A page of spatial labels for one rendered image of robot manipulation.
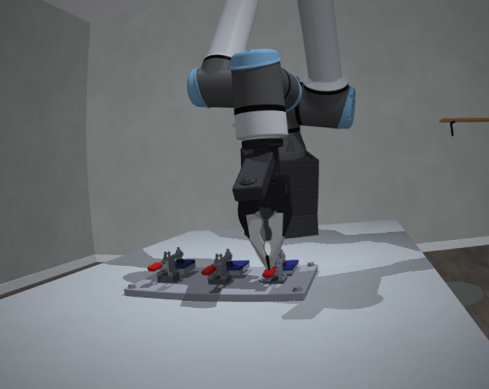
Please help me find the grey toggle clamp with red handle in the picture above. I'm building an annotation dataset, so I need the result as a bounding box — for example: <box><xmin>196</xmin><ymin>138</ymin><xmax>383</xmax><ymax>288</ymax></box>
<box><xmin>148</xmin><ymin>247</ymin><xmax>183</xmax><ymax>283</ymax></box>
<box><xmin>263</xmin><ymin>250</ymin><xmax>287</xmax><ymax>284</ymax></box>
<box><xmin>201</xmin><ymin>249</ymin><xmax>233</xmax><ymax>284</ymax></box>

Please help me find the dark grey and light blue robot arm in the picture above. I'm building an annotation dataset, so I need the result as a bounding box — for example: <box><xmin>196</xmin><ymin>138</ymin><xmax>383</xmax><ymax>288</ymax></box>
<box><xmin>187</xmin><ymin>0</ymin><xmax>355</xmax><ymax>202</ymax></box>

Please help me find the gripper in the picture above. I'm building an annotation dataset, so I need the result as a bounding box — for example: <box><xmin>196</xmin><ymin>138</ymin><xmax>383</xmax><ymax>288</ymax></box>
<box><xmin>238</xmin><ymin>138</ymin><xmax>293</xmax><ymax>270</ymax></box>

